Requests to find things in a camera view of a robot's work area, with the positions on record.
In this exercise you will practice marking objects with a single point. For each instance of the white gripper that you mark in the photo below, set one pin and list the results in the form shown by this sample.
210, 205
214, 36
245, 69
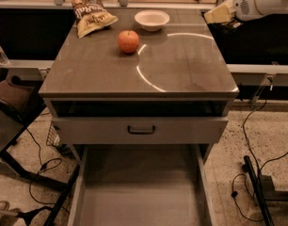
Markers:
246, 7

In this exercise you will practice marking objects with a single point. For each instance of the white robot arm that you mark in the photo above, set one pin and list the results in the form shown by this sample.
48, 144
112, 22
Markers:
269, 7

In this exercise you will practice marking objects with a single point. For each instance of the grey drawer cabinet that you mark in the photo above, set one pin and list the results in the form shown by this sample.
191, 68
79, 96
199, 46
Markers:
177, 71

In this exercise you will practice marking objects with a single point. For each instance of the open grey drawer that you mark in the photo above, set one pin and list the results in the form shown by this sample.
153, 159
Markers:
142, 185

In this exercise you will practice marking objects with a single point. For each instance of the white paper bowl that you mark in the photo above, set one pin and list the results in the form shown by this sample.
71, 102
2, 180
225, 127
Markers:
152, 20

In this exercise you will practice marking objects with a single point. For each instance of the red apple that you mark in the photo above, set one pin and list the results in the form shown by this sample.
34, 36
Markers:
128, 41

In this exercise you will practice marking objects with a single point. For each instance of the brown chip bag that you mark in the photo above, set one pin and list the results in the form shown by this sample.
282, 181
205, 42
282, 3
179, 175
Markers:
90, 15

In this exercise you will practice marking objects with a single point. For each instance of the black metal stand base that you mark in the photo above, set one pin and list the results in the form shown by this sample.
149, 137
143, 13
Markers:
264, 190

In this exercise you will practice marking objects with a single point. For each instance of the dark side table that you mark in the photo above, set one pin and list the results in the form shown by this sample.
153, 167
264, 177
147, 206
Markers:
20, 105

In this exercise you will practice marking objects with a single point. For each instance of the closed drawer with black handle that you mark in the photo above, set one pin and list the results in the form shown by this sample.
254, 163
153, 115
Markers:
151, 130

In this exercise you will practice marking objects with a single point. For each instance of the wire mesh basket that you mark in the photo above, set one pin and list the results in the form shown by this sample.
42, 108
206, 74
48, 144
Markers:
53, 138

